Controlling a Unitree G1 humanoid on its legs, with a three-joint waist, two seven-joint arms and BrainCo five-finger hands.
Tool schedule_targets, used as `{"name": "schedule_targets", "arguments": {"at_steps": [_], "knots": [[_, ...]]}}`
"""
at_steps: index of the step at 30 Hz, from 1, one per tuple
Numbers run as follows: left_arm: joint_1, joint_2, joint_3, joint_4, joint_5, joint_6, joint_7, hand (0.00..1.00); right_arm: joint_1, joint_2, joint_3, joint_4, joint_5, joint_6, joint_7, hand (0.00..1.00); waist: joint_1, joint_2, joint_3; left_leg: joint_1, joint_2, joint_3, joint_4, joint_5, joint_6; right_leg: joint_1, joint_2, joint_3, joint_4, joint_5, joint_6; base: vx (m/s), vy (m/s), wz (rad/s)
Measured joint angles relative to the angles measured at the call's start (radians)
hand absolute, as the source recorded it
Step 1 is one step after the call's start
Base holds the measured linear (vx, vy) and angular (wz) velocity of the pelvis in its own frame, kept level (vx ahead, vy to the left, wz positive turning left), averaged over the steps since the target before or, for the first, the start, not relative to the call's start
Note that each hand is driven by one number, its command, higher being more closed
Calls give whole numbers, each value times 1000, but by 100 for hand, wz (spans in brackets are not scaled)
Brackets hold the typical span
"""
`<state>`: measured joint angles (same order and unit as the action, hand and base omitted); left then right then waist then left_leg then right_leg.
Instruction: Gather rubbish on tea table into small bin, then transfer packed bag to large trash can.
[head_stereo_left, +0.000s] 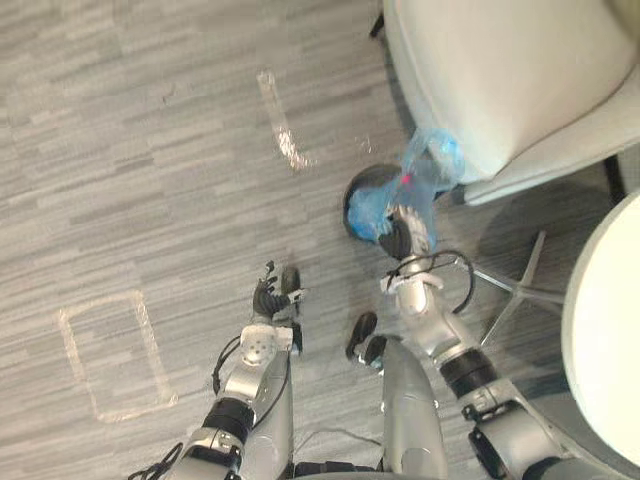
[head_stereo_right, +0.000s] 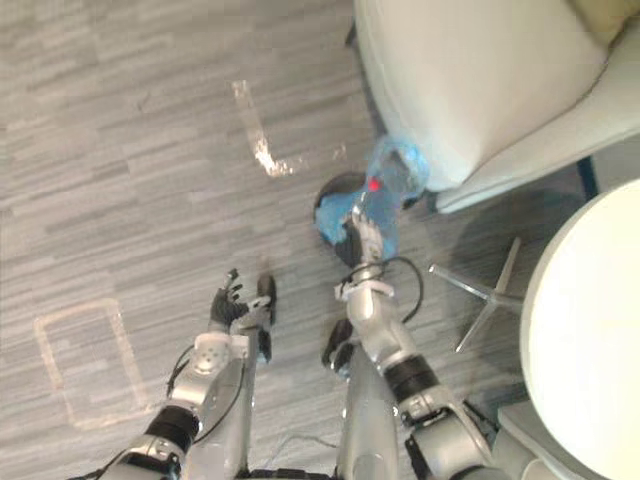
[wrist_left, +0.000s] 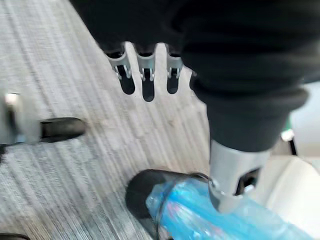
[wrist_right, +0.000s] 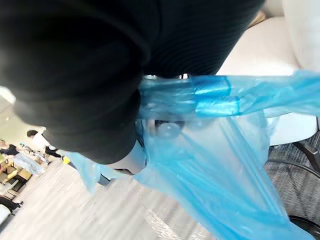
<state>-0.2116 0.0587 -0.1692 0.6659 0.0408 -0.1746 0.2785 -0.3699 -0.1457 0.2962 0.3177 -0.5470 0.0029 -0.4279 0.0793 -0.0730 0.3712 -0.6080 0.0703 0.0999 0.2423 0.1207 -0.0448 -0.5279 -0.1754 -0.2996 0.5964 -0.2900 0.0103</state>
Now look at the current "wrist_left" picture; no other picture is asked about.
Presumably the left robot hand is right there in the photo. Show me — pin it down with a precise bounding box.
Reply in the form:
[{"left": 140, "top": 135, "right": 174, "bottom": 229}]
[{"left": 68, "top": 0, "right": 320, "bottom": 214}]

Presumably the small black bin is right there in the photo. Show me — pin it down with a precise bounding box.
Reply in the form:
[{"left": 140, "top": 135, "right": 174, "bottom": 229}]
[{"left": 124, "top": 168, "right": 211, "bottom": 240}]

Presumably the blue plastic rubbish bag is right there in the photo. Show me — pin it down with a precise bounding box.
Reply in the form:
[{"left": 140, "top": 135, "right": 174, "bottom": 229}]
[{"left": 145, "top": 178, "right": 315, "bottom": 240}]

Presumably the dark robot foot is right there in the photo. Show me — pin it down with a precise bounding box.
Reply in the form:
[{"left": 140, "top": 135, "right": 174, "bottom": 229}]
[
  {"left": 39, "top": 117, "right": 87, "bottom": 141},
  {"left": 0, "top": 232, "right": 31, "bottom": 240}
]

